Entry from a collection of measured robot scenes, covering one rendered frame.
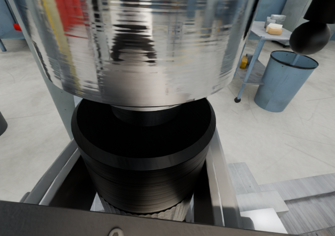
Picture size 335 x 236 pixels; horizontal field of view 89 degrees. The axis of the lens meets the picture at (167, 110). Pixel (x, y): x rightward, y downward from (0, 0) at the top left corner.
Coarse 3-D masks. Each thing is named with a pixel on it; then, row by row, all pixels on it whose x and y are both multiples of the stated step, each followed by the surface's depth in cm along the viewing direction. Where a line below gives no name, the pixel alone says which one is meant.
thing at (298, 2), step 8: (288, 0) 394; (296, 0) 375; (304, 0) 358; (288, 8) 395; (296, 8) 376; (304, 8) 361; (288, 16) 397; (296, 16) 378; (288, 24) 398; (296, 24) 381; (328, 24) 395; (272, 40) 452
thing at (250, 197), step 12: (228, 168) 37; (240, 168) 37; (240, 180) 35; (252, 180) 35; (240, 192) 33; (252, 192) 33; (264, 192) 29; (276, 192) 30; (192, 204) 31; (240, 204) 28; (252, 204) 28; (264, 204) 28; (276, 204) 28; (192, 216) 30
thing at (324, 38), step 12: (312, 0) 5; (324, 0) 4; (312, 12) 5; (324, 12) 5; (312, 24) 5; (324, 24) 5; (300, 36) 5; (312, 36) 5; (324, 36) 5; (300, 48) 5; (312, 48) 5
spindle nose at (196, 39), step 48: (48, 0) 2; (96, 0) 2; (144, 0) 2; (192, 0) 2; (240, 0) 2; (48, 48) 3; (96, 48) 2; (144, 48) 2; (192, 48) 2; (240, 48) 3; (96, 96) 3; (144, 96) 3; (192, 96) 3
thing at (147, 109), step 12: (120, 108) 5; (132, 108) 4; (144, 108) 4; (156, 108) 4; (168, 108) 5; (180, 108) 6; (132, 120) 5; (144, 120) 5; (156, 120) 5; (168, 120) 5
